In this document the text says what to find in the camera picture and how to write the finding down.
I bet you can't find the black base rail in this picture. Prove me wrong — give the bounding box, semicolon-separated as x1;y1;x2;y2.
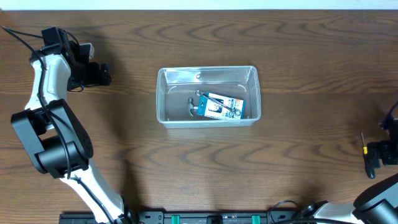
58;210;315;224

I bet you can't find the black yellow screwdriver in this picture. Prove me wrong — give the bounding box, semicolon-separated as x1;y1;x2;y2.
361;132;376;179

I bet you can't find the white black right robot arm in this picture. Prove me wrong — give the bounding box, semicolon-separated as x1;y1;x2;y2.
311;114;397;224

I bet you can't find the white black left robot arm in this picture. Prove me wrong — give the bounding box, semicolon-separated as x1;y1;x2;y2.
11;43;394;224

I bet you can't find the small steel claw hammer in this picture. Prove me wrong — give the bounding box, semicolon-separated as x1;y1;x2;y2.
187;98;198;117

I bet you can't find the blue white screwdriver box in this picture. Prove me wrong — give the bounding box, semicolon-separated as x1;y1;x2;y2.
195;91;246;121

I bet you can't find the clear plastic container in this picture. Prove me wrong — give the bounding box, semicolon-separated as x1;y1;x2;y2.
156;65;261;128

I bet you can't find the silver combination wrench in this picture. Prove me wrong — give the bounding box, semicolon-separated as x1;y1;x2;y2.
195;89;243;118

